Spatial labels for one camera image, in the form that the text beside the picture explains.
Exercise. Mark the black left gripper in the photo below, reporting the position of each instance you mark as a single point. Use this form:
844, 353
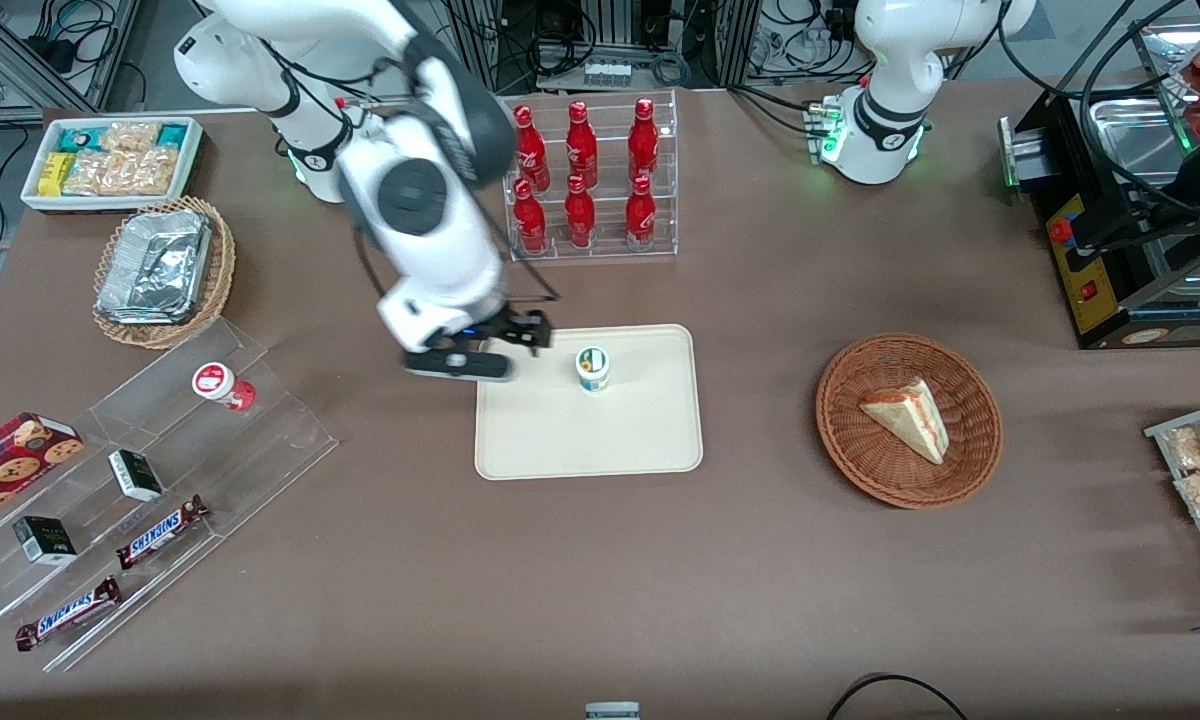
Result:
1198, 183

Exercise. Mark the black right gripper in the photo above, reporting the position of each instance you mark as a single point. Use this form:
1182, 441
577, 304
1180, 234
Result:
521, 328

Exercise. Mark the green yogurt cup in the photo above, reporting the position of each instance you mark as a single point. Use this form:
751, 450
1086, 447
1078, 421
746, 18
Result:
592, 372

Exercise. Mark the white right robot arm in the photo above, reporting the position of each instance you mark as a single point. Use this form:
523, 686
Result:
430, 240

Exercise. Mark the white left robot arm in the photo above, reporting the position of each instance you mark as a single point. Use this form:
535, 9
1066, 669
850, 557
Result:
890, 40

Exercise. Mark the silver metal tray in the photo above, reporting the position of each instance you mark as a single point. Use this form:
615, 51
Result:
1130, 140

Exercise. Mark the beige plastic tray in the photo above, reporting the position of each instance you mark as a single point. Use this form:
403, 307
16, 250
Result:
600, 430

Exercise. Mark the silver foil tray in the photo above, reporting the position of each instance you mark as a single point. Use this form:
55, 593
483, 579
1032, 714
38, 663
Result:
155, 265

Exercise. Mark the black sealing machine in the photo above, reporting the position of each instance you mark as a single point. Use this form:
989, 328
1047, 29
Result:
1095, 290

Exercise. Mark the red cola bottle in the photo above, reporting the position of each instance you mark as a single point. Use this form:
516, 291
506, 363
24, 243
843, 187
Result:
581, 148
533, 150
580, 218
643, 145
530, 222
641, 216

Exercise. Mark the clear acrylic bottle rack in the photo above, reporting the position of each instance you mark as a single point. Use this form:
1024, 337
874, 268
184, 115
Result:
610, 255

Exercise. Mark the white power strip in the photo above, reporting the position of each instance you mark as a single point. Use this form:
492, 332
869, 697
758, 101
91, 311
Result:
607, 73

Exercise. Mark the clear acrylic stepped display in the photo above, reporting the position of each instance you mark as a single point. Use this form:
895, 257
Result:
260, 440

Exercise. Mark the triangular sandwich wedge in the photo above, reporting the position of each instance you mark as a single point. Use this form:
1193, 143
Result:
910, 418

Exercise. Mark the oval light wicker basket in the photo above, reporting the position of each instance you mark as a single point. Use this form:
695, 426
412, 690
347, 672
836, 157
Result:
222, 265

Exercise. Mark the red yogurt cup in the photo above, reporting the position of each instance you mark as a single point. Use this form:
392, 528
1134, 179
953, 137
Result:
216, 383

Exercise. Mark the round brown wicker basket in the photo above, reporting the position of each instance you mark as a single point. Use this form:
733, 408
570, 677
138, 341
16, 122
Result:
865, 460

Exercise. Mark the white plastic snack bin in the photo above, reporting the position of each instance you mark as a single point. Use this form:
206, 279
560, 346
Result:
192, 160

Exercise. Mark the small grey device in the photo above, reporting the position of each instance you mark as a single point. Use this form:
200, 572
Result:
612, 711

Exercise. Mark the teal snack packet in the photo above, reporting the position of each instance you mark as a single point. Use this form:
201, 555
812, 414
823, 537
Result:
80, 139
172, 134

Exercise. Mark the small black box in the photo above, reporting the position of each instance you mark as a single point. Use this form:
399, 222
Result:
45, 540
136, 475

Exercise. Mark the snickers chocolate bar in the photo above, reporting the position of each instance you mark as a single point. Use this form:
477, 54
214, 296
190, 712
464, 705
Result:
160, 533
68, 613

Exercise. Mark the large clear cracker bag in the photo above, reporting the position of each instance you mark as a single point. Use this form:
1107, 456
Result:
125, 172

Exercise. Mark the small clear cracker bag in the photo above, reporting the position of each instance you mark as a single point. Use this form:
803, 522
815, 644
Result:
130, 136

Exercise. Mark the yellow snack packet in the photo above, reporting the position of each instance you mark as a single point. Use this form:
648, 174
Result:
55, 174

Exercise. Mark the red cookie box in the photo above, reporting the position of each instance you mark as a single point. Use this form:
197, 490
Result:
15, 458

